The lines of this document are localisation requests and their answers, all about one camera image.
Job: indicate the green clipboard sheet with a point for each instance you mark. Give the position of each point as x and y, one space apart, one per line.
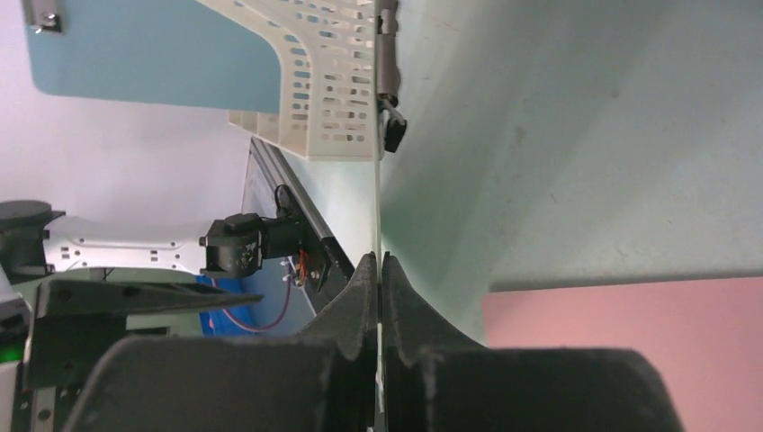
377 195

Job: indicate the green clipboard metal clip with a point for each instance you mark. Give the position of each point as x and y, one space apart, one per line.
388 77

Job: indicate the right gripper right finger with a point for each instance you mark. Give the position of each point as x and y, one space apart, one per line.
439 379

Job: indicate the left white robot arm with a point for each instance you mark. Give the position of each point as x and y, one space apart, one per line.
38 241

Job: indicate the white plastic file rack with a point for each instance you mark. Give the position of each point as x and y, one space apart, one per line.
328 108

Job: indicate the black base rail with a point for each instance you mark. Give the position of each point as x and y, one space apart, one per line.
324 268

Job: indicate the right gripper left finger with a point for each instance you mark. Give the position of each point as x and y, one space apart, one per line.
322 379

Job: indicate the blue clipboard sheet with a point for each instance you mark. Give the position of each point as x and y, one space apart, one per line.
155 52

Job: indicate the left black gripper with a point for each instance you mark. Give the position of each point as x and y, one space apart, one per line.
49 348

